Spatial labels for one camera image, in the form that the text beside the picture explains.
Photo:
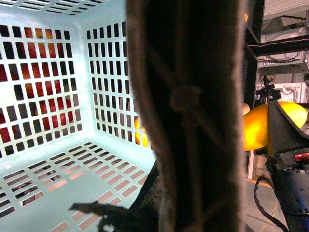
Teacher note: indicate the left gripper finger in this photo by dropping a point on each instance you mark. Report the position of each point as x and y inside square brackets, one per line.
[122, 219]

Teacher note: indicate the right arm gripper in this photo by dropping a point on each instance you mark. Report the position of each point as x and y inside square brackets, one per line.
[289, 177]

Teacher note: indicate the yellow mango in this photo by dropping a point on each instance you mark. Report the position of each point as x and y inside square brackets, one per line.
[256, 123]

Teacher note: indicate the light teal plastic basket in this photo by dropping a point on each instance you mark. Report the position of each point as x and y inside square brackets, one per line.
[67, 114]

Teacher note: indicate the brown basket handle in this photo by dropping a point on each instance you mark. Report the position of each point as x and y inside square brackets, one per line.
[185, 63]

